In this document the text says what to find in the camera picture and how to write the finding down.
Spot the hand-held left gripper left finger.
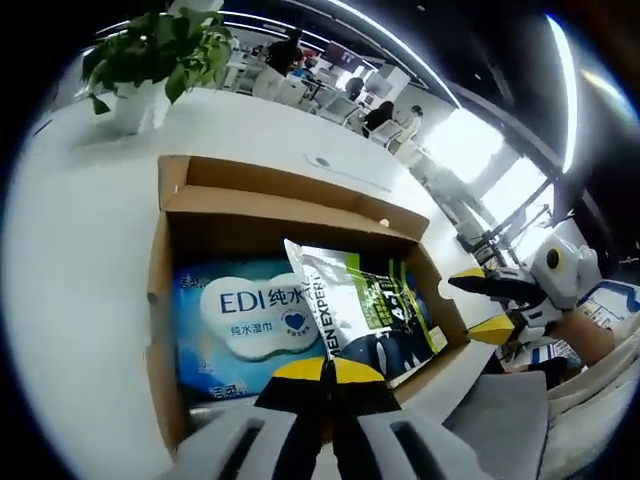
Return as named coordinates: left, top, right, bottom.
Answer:
left=172, top=357, right=331, bottom=480

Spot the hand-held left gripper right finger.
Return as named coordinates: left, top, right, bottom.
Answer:
left=329, top=359, right=496, bottom=480

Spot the blue wet wipes pack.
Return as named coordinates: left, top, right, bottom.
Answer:
left=172, top=257, right=331, bottom=401

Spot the silver green pouch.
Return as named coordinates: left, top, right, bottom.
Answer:
left=283, top=238, right=446, bottom=374

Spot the brown cardboard shoe box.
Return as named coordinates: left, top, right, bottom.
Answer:
left=147, top=154, right=471, bottom=456

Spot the black metal stand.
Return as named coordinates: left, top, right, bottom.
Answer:
left=457, top=202, right=576, bottom=266

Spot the blue white sign board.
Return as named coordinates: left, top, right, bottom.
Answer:
left=574, top=279, right=640, bottom=331

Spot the grey office chair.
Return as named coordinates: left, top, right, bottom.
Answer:
left=444, top=372, right=551, bottom=480

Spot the person's beige shirt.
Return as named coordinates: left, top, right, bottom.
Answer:
left=544, top=319, right=640, bottom=480

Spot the group of white office chairs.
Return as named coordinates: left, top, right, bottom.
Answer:
left=249, top=74, right=426, bottom=156

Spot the green plant in white pot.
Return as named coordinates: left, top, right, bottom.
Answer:
left=82, top=0, right=234, bottom=136

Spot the dark wall screen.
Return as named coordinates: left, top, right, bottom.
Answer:
left=324, top=42, right=366, bottom=69

